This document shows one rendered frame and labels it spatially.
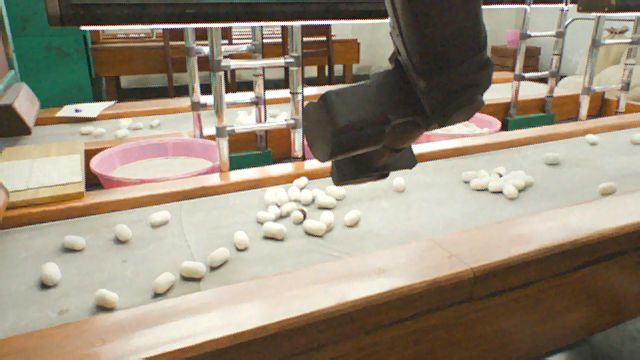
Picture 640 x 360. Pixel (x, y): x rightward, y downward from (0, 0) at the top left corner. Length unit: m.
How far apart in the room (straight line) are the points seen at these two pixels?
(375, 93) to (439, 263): 0.28
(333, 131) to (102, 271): 0.41
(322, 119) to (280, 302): 0.22
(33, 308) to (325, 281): 0.34
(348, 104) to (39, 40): 3.09
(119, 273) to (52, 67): 2.81
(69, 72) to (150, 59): 0.48
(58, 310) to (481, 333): 0.52
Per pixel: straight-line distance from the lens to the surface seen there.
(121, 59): 3.45
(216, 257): 0.67
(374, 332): 0.59
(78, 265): 0.74
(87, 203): 0.88
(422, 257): 0.65
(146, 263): 0.71
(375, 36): 6.45
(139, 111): 1.53
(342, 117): 0.41
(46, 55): 3.44
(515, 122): 1.66
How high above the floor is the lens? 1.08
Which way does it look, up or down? 21 degrees down
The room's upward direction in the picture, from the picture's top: straight up
